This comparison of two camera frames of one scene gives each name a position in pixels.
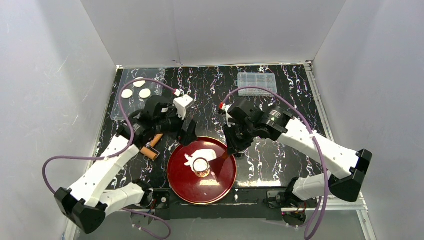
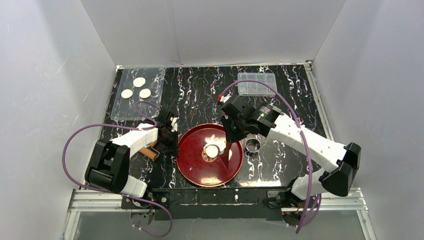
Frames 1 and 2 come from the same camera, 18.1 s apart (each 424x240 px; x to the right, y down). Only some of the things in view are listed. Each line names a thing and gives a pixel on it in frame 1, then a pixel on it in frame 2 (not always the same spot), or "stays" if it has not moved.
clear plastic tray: x=136 y=103 stays
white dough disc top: x=139 y=83 stays
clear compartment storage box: x=266 y=80 stays
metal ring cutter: x=246 y=153 -> x=253 y=145
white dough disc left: x=126 y=93 stays
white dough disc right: x=145 y=93 stays
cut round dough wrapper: x=200 y=164 -> x=212 y=151
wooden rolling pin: x=151 y=152 stays
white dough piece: x=207 y=154 -> x=220 y=142
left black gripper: x=180 y=124 -> x=168 y=136
